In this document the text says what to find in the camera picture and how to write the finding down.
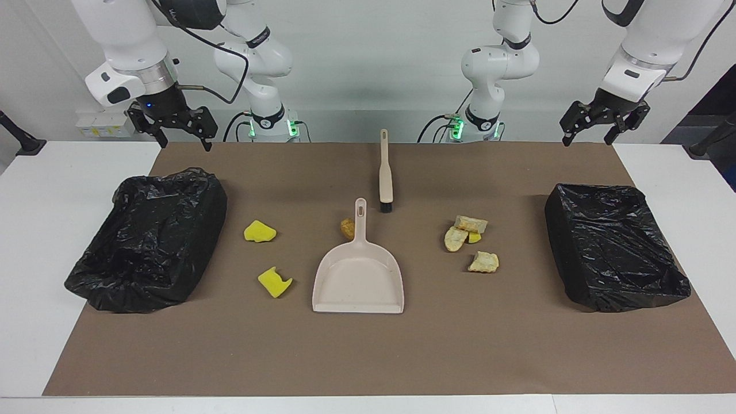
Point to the orange striped bread slice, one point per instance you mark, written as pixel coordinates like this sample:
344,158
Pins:
454,239

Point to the beige plastic dustpan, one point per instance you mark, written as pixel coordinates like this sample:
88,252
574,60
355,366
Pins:
359,276

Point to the rounded yellow sponge piece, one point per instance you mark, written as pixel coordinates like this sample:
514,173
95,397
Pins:
260,232

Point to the notched yellow sponge piece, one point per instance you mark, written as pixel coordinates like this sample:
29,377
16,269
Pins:
273,283

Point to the brown croquette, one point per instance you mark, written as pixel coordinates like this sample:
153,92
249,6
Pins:
347,228

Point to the brown paper table mat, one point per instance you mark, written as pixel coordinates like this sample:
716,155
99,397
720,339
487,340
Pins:
460,345

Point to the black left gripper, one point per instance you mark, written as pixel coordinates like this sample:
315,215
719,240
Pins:
615,103

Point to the beige brush with black bristles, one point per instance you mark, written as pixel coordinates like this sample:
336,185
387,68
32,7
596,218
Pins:
385,172

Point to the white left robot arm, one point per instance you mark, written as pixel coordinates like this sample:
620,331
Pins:
500,63

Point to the boxy black bag bin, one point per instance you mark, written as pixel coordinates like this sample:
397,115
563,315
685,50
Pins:
609,247

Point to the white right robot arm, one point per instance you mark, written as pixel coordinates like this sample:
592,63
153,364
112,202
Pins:
132,40

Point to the yellow and green sponge piece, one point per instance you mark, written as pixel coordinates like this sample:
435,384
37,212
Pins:
475,237

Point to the small pale bread chunk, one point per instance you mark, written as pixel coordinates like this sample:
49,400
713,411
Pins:
484,263

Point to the black clamp stand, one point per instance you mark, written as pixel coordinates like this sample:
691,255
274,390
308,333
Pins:
698,150
29,146

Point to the dark background partition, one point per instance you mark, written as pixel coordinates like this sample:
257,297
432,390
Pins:
719,103

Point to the ribbed rectangular bread piece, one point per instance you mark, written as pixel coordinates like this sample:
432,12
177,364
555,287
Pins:
471,223

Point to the white wall socket boxes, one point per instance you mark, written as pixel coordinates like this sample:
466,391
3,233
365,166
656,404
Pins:
103,123

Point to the crumpled black bag bin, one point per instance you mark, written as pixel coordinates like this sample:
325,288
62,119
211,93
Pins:
149,241

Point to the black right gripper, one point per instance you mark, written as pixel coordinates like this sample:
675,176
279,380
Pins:
164,100

